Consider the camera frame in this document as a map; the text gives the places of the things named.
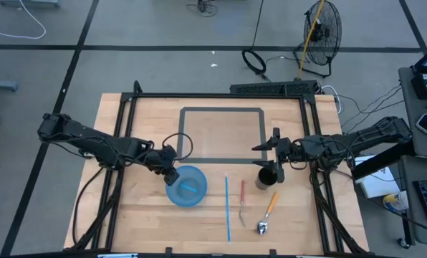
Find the blue translucent plastic bowl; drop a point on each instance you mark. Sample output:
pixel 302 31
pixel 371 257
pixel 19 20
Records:
pixel 195 179

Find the grey floor bar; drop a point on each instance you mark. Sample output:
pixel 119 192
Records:
pixel 27 3
pixel 0 85

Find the long blue straw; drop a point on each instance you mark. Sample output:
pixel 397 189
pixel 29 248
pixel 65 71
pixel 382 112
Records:
pixel 227 208

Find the white box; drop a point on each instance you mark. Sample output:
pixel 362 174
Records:
pixel 374 182

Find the black diagonal beam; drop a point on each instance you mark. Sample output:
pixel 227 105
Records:
pixel 378 163

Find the black cylindrical cup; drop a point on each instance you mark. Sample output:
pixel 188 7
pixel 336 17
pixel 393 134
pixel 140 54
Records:
pixel 265 181

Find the grey tape square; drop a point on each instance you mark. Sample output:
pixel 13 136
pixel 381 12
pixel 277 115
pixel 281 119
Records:
pixel 220 109

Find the short blue strip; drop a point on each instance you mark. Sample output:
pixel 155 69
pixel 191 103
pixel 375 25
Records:
pixel 188 187

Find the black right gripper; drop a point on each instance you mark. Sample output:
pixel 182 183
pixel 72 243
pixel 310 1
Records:
pixel 288 148

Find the white wipes canister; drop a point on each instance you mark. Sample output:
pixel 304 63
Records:
pixel 396 201

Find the black floor fan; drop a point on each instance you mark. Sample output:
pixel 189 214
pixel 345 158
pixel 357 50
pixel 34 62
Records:
pixel 322 34

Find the grey desk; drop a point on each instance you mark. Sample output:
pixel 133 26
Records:
pixel 410 107
pixel 412 172

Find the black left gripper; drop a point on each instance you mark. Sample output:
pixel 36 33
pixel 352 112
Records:
pixel 161 159

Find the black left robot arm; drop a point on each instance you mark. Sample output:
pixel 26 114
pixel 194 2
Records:
pixel 91 138

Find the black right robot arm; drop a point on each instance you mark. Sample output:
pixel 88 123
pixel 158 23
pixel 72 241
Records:
pixel 360 138

